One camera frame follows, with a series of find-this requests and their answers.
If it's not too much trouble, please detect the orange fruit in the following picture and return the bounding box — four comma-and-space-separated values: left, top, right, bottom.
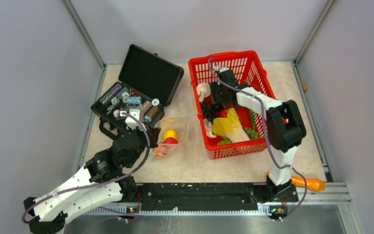
153, 143, 178, 158

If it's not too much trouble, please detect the red tomato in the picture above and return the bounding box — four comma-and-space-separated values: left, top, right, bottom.
163, 137, 178, 144

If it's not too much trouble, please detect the yellow lemon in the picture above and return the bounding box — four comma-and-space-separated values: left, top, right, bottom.
163, 128, 178, 140

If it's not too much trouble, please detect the clear zip top bag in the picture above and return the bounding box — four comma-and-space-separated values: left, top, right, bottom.
152, 115, 192, 158

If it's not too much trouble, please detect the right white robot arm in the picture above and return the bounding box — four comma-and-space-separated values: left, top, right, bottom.
211, 67, 306, 203

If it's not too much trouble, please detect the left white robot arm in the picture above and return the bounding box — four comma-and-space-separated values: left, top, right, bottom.
22, 127, 161, 234

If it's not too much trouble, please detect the white mushroom upper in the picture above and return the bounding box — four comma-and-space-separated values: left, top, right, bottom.
196, 82, 211, 102

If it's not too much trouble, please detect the white mushroom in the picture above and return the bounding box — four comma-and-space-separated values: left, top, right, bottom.
196, 82, 211, 102
203, 118, 217, 138

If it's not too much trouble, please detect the black grape bunch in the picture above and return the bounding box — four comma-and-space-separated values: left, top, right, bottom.
200, 102, 224, 123

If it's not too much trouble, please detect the napa cabbage toy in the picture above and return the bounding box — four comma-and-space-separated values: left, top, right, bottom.
212, 108, 250, 143

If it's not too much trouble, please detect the white mushroom lower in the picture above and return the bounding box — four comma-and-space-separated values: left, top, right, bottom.
203, 118, 217, 138

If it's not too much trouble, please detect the red plastic basket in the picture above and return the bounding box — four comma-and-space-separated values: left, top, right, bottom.
188, 50, 275, 159

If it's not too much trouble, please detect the green lime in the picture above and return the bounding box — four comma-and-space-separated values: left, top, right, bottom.
217, 139, 232, 146

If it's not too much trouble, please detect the green grape bunch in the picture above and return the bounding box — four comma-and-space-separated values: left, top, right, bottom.
244, 127, 260, 140

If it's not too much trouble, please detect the black poker chip case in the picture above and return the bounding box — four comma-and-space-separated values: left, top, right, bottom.
91, 44, 184, 140

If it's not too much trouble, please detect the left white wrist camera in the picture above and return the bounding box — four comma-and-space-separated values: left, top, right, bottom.
122, 109, 142, 130

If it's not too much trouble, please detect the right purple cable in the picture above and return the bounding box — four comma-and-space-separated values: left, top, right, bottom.
207, 57, 308, 222

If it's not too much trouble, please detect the purple cable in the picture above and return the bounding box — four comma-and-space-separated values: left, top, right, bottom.
207, 57, 308, 222
21, 111, 151, 223

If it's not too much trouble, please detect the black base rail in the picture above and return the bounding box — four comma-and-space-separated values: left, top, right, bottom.
121, 183, 299, 213

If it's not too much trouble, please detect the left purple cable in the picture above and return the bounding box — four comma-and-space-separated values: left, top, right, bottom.
21, 111, 151, 223

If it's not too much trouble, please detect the orange handled tool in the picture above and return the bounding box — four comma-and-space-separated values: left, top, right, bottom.
266, 172, 326, 194

